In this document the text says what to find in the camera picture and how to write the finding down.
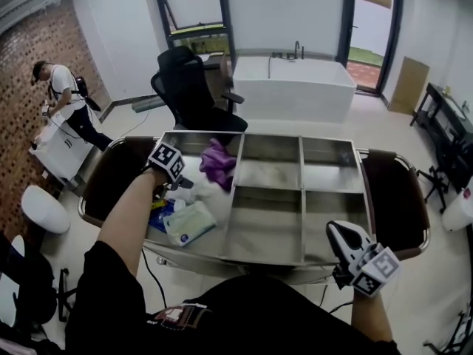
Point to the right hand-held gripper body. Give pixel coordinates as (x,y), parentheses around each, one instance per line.
(377,272)

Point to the black console table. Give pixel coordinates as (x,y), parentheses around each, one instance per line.
(449,124)

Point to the wooden desk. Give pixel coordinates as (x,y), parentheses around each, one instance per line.
(218,63)

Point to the black mesh office chair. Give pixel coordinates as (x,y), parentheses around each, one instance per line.
(188,87)

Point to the person's left forearm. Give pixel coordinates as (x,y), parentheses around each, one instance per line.
(127,213)

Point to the green rolled mat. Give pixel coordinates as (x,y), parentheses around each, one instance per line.
(148,105)

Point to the purple cloth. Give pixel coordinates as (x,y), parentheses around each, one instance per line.
(218,161)

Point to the leaning cardboard panel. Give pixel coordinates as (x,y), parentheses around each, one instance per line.
(408,85)

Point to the white bathtub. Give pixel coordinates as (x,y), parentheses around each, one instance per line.
(295,91)

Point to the black door frame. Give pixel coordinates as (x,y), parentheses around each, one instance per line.
(393,32)

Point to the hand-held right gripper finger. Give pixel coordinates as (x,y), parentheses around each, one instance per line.
(360,235)
(338,242)

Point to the person's black shirt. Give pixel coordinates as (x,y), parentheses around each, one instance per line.
(240,309)

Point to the black framed window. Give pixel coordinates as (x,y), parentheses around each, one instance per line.
(194,20)

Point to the clear plastic bag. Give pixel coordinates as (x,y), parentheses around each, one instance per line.
(207,192)

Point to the person's right forearm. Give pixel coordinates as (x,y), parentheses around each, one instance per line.
(369,316)

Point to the white cabinet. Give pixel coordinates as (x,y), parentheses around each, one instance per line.
(63,150)

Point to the blue packet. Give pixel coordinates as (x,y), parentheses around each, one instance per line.
(159,218)

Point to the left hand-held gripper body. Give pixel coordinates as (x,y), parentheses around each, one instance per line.
(166,159)

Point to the white green wipes packet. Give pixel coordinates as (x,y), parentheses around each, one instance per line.
(190,222)

